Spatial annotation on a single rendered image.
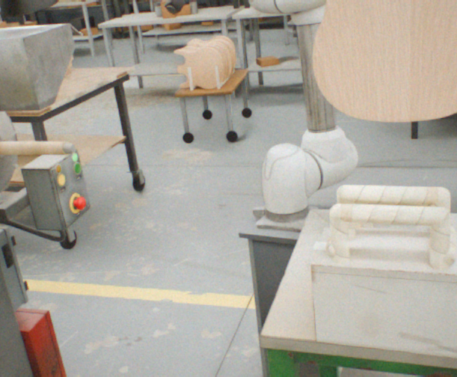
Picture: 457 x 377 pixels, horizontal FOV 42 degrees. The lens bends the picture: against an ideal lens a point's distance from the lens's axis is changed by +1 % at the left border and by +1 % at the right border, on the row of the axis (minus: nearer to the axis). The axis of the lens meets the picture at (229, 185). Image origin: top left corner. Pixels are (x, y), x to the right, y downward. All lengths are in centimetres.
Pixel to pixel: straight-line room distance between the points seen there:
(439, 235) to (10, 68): 85
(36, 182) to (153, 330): 131
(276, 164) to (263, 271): 40
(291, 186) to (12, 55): 110
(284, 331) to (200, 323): 169
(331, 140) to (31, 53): 120
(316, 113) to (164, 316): 136
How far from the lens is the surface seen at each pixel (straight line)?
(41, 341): 205
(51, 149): 146
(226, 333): 281
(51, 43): 131
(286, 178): 202
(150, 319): 299
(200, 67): 519
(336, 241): 108
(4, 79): 128
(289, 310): 129
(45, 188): 179
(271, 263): 214
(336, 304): 114
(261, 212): 218
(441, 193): 112
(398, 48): 126
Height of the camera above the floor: 167
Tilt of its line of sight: 23 degrees down
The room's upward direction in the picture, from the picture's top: 7 degrees counter-clockwise
